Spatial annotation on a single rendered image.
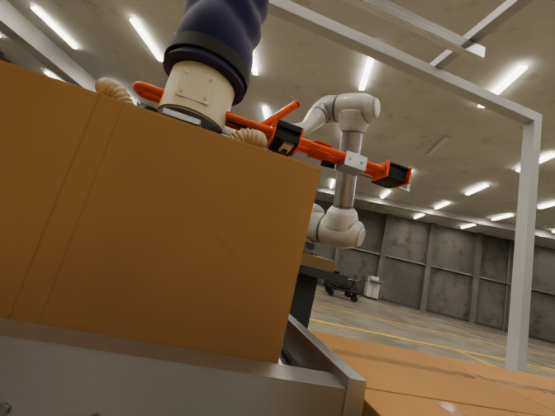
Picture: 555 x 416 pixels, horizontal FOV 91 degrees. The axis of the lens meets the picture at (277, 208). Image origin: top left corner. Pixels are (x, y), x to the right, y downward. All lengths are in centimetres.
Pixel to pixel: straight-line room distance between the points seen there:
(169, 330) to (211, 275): 11
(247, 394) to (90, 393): 18
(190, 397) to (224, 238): 24
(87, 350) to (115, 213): 22
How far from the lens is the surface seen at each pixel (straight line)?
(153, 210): 52
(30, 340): 43
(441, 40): 340
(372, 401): 61
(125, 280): 53
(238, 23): 84
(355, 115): 137
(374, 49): 347
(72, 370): 42
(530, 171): 437
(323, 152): 79
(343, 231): 138
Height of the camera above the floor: 74
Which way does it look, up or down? 11 degrees up
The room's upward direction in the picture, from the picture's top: 14 degrees clockwise
